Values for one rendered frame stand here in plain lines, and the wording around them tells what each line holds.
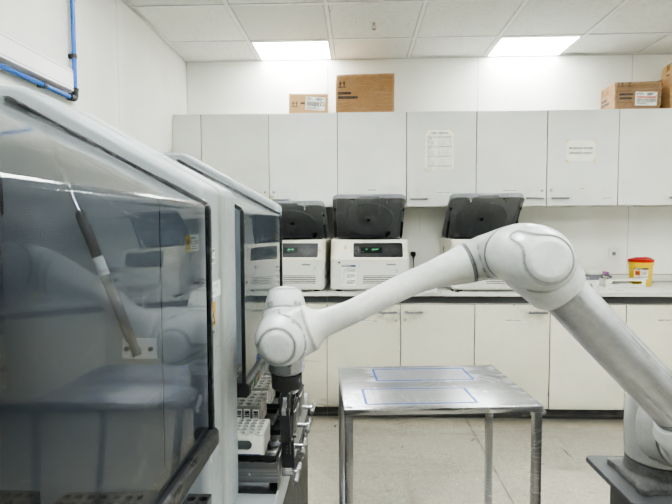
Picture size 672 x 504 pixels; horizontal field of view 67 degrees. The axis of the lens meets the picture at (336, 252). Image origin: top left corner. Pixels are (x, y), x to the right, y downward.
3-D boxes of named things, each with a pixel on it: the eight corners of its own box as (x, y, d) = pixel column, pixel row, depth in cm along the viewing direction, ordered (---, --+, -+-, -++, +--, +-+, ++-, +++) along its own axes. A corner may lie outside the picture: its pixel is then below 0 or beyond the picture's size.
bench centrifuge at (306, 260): (245, 291, 357) (244, 199, 354) (264, 281, 419) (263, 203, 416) (324, 291, 353) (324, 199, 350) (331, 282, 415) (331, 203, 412)
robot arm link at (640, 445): (667, 443, 140) (670, 365, 139) (719, 475, 122) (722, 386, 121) (610, 444, 140) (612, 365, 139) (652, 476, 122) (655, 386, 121)
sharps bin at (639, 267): (634, 287, 374) (635, 257, 373) (622, 284, 391) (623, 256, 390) (659, 287, 373) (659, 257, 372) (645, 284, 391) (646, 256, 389)
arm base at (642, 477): (663, 456, 145) (663, 436, 145) (718, 497, 123) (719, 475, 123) (598, 455, 146) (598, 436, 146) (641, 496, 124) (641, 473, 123)
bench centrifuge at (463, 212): (452, 291, 351) (453, 191, 347) (438, 281, 413) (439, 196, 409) (534, 292, 348) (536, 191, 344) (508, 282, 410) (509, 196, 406)
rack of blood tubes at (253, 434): (141, 458, 122) (140, 433, 122) (157, 440, 132) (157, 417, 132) (263, 460, 121) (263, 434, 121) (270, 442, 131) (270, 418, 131)
